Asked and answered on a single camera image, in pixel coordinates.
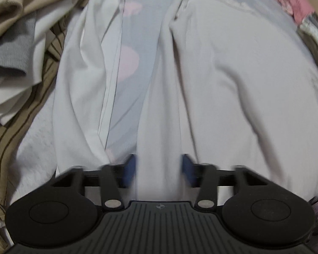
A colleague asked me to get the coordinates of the pink frilled cloth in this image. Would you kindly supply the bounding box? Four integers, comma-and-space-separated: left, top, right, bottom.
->
253, 0, 316, 25

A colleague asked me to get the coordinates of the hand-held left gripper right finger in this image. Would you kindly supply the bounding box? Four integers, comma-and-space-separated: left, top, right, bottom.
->
181, 153, 269, 210

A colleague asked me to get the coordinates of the cream sweater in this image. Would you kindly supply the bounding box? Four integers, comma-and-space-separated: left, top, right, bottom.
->
136, 0, 318, 202

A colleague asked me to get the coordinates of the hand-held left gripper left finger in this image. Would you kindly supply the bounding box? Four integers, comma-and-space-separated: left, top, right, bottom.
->
51, 154, 137, 210

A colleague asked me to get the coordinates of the brown striped cloth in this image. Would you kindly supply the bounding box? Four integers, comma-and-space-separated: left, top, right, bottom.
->
0, 16, 69, 224

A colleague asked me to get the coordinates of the off-white crumpled cloth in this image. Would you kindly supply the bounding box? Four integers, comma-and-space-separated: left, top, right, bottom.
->
0, 4, 81, 125

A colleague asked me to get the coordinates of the mottled grey cloth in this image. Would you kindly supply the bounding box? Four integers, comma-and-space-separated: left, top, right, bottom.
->
297, 13, 318, 81

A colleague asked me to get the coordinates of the grey pink-dotted bed sheet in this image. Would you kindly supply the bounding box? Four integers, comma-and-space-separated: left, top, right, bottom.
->
103, 0, 257, 166

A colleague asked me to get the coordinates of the white shirt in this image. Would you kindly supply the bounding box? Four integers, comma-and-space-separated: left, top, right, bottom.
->
52, 0, 128, 175

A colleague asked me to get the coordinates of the grey ribbed cloth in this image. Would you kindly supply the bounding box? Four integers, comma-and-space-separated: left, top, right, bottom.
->
0, 18, 37, 78

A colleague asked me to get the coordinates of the white fuzzy cloth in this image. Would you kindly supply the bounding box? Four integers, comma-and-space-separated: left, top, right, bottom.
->
15, 103, 60, 200

